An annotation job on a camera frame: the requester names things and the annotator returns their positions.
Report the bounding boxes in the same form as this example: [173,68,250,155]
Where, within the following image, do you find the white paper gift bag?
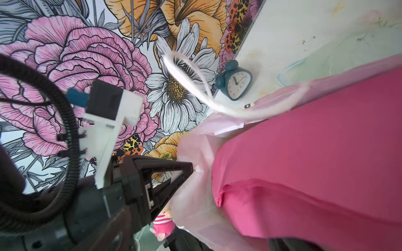
[171,55,402,251]

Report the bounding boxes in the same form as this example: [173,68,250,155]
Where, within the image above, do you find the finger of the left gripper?
[111,155,193,226]

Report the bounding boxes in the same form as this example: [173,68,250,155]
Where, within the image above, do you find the single pink paper napkin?
[212,68,402,251]

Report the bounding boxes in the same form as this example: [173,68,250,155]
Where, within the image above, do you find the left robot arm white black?
[1,55,193,251]

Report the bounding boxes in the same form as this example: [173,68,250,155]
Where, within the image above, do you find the teal alarm clock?
[216,60,253,101]

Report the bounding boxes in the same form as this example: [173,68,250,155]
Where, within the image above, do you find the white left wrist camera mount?
[66,79,144,189]

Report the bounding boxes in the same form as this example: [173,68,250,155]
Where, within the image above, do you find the plush doll toy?
[150,202,176,242]

